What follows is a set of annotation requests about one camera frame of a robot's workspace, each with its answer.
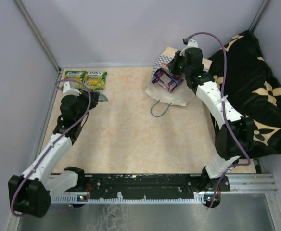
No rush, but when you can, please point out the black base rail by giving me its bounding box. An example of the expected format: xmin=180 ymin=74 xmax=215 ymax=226
xmin=67 ymin=174 xmax=230 ymax=200

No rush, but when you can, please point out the blue checkered paper bag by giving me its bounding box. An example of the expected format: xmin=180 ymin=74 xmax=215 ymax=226
xmin=145 ymin=46 xmax=212 ymax=117

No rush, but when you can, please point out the aluminium frame rail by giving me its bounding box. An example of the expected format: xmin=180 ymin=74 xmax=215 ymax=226
xmin=65 ymin=174 xmax=277 ymax=193

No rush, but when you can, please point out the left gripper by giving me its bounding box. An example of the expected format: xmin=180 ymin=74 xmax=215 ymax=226
xmin=74 ymin=88 xmax=101 ymax=123

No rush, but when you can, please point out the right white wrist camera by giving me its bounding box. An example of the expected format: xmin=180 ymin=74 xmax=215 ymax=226
xmin=181 ymin=38 xmax=198 ymax=52

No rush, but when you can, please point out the teal snack bag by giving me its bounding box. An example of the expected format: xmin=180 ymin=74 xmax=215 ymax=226
xmin=96 ymin=92 xmax=109 ymax=102

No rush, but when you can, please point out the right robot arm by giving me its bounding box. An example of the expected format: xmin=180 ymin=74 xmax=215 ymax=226
xmin=167 ymin=47 xmax=254 ymax=192

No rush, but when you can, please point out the green candy bag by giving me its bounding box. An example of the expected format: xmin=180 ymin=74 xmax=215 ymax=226
xmin=83 ymin=71 xmax=107 ymax=90
xmin=64 ymin=70 xmax=86 ymax=90

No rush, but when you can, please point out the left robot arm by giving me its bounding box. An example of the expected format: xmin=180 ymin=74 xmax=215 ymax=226
xmin=8 ymin=90 xmax=100 ymax=218

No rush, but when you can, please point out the purple snack bag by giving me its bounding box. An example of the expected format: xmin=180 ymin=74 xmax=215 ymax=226
xmin=152 ymin=68 xmax=183 ymax=93

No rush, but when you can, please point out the black floral blanket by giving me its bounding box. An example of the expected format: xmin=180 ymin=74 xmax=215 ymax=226
xmin=209 ymin=30 xmax=281 ymax=158

